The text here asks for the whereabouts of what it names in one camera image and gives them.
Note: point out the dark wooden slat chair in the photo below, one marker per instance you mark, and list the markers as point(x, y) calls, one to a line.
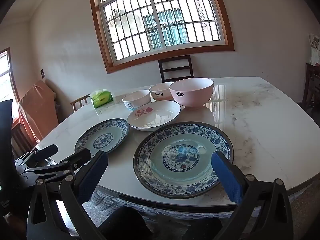
point(175, 61)

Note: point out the orange cloth-covered furniture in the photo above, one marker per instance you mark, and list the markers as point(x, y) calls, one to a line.
point(37, 110)

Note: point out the wall calendar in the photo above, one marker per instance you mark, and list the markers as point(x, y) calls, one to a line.
point(314, 47)

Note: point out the green tissue pack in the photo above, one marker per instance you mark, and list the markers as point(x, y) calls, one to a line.
point(102, 100)

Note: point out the small white bowl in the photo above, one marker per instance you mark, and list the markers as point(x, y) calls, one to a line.
point(136, 97)

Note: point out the side window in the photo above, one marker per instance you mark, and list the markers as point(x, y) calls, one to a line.
point(5, 80)

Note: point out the light wooden chair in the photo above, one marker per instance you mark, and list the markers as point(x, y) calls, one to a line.
point(80, 100)

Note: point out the barred window with wooden frame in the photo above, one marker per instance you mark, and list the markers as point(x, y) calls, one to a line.
point(152, 17)

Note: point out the small blue floral plate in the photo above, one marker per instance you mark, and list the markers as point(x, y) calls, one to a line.
point(102, 137)

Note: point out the large blue floral plate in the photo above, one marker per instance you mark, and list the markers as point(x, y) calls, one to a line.
point(180, 160)

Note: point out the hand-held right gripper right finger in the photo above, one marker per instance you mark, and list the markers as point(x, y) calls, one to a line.
point(226, 177)

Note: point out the person's dark pants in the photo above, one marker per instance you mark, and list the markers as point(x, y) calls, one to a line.
point(125, 223)

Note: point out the white plate with red flowers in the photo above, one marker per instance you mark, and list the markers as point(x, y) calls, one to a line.
point(155, 117)

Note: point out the large white bowl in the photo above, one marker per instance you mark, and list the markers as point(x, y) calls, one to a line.
point(192, 95)

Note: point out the dark wall switch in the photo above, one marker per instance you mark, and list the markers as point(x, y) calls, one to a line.
point(42, 73)

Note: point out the beige bowl with lettering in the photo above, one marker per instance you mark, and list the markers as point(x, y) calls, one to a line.
point(160, 93)

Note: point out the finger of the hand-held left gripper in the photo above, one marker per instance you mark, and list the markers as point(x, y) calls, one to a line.
point(80, 158)
point(45, 151)

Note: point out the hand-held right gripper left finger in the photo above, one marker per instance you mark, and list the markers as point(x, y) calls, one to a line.
point(92, 177)

